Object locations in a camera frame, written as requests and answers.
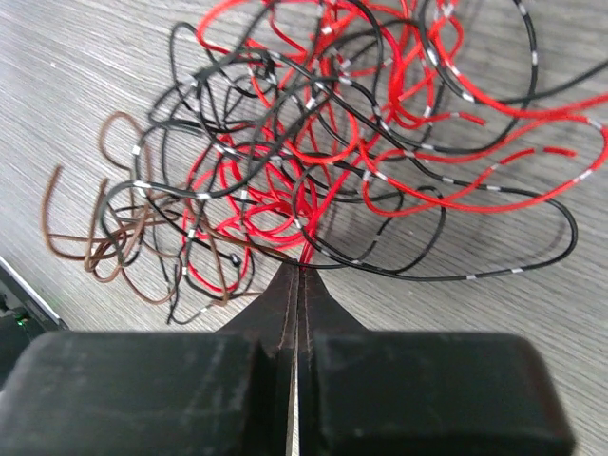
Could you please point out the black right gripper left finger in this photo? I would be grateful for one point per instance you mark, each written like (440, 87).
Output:
(226, 392)

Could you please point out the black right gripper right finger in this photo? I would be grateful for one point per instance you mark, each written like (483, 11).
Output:
(364, 392)

